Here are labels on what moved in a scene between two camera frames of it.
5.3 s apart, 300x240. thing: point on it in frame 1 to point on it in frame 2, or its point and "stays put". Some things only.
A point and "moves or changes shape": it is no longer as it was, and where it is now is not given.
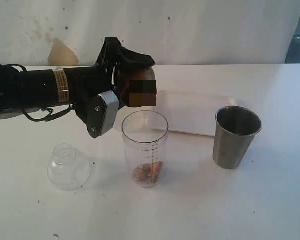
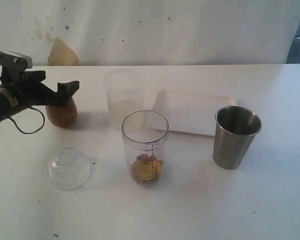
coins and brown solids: [147, 173] moves or changes shape
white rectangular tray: [190, 112] stays put
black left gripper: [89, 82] to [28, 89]
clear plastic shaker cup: [145, 134] stays put
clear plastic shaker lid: [69, 170] stays put
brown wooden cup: [137, 87] to [61, 117]
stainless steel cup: [235, 127] stays put
